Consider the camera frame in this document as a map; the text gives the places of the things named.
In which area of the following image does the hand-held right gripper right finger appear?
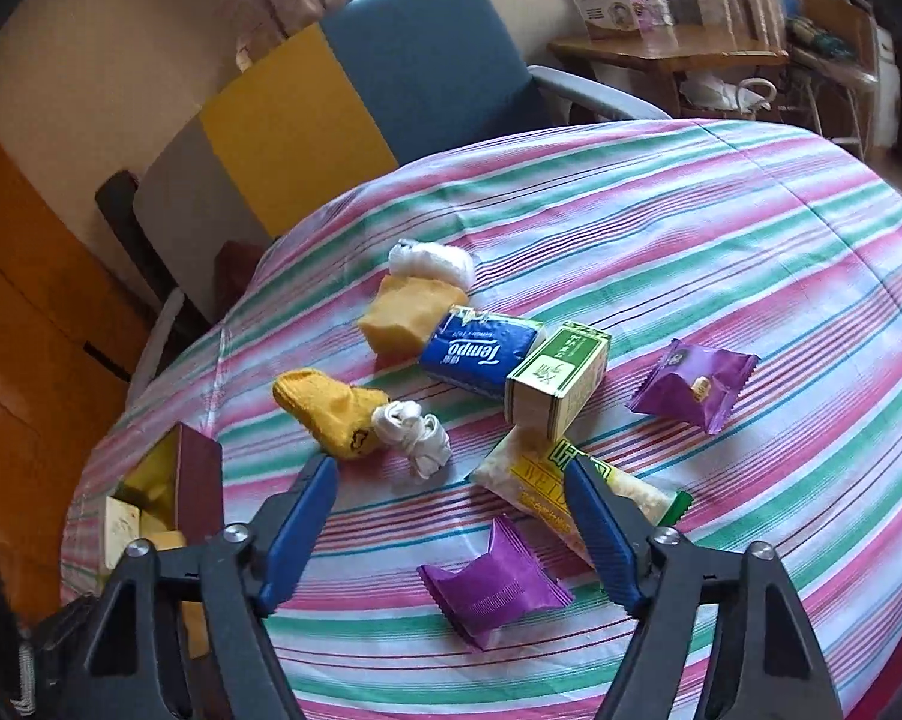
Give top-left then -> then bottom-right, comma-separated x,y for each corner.
561,456 -> 846,720

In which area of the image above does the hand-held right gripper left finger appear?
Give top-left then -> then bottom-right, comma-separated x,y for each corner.
61,454 -> 341,720

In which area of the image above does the yellow green snack bag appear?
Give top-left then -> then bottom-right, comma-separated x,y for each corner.
468,427 -> 693,563

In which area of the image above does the yellow sock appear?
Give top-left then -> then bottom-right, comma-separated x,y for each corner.
272,367 -> 392,462

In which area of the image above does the gold cardboard box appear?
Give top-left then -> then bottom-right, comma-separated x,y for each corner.
104,422 -> 225,657

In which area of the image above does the purple snack packet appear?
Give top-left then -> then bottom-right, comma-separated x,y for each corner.
416,514 -> 574,652
625,339 -> 761,434

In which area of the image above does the white knotted sock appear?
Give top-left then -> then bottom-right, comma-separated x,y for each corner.
371,400 -> 453,481

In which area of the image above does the green and white carton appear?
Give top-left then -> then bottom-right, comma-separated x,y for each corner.
503,321 -> 612,445

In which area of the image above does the cream paper box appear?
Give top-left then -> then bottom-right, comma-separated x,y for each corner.
106,496 -> 143,569

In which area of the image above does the blue tissue pack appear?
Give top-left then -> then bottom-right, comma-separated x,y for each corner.
418,305 -> 547,400

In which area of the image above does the yellow sponge cake packet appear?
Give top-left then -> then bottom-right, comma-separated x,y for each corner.
356,275 -> 469,359

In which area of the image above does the dark red cushion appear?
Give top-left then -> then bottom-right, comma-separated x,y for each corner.
214,240 -> 268,316

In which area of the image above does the white rolled sock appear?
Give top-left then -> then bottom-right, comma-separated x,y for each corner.
386,238 -> 476,292

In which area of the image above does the wooden cabinet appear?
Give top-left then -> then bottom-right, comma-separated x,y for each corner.
0,105 -> 152,616

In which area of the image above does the black upright board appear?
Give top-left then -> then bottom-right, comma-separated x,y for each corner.
94,169 -> 189,316

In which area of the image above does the white plastic bag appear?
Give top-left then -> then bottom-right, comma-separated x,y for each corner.
679,75 -> 778,117

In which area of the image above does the grey yellow blue armchair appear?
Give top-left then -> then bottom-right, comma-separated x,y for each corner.
131,0 -> 673,398

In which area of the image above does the wooden side table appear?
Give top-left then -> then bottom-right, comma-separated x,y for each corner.
547,22 -> 791,121

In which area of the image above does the metal rack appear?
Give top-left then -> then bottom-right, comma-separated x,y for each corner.
784,52 -> 872,158

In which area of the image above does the pink small package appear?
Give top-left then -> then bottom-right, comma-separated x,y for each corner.
631,0 -> 677,31

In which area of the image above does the white appliance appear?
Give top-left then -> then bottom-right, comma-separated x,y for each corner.
867,26 -> 902,151

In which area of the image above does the white printed carton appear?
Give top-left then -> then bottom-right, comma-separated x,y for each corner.
562,0 -> 645,42

